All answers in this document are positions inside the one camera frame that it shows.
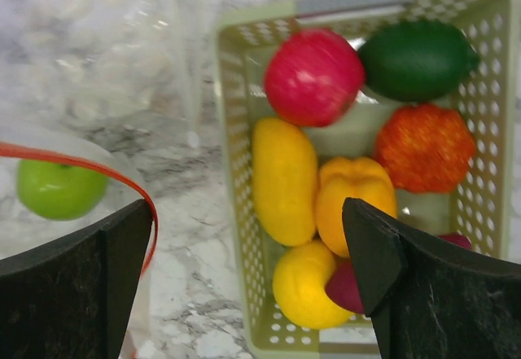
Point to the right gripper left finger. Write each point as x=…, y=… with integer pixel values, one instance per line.
x=72, y=297

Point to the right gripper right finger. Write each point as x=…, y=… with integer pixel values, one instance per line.
x=429, y=298

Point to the purple sweet potato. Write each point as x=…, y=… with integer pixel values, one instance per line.
x=342, y=287

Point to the green apple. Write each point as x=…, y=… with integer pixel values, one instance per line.
x=58, y=191

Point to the clear zip bag orange zipper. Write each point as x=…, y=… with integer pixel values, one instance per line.
x=23, y=230

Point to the orange tangerine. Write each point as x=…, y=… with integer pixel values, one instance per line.
x=425, y=148

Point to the dark green lime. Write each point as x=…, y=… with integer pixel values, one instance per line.
x=417, y=61

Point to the red apple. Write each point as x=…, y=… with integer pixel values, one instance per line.
x=314, y=78

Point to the clear bag of white discs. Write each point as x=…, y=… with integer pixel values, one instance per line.
x=97, y=59

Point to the yellow lemon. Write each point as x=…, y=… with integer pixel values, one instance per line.
x=299, y=287

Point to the orange bell pepper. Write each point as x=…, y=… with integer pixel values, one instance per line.
x=341, y=178

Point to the yellow mango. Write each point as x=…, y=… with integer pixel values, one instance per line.
x=284, y=181

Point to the green plastic basket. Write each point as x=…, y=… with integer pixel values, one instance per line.
x=368, y=147

